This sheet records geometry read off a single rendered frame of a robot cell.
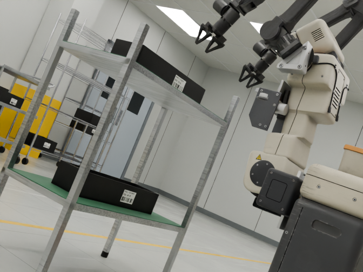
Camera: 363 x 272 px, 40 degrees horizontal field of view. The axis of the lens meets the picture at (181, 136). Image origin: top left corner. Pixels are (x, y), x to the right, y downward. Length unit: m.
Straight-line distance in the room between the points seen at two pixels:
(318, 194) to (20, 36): 6.36
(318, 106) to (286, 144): 0.19
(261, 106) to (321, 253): 0.65
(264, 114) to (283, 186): 0.33
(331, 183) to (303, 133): 0.36
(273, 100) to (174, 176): 8.86
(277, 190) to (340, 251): 0.32
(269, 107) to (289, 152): 0.20
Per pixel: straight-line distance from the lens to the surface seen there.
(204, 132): 10.66
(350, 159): 1.87
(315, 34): 2.08
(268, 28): 1.97
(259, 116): 2.00
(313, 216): 1.69
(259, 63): 2.46
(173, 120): 10.59
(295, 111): 2.01
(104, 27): 8.62
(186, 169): 10.65
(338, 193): 1.68
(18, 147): 2.28
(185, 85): 2.50
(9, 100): 5.55
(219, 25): 2.10
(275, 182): 1.82
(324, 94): 1.99
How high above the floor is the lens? 0.61
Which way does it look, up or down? 4 degrees up
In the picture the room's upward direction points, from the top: 22 degrees clockwise
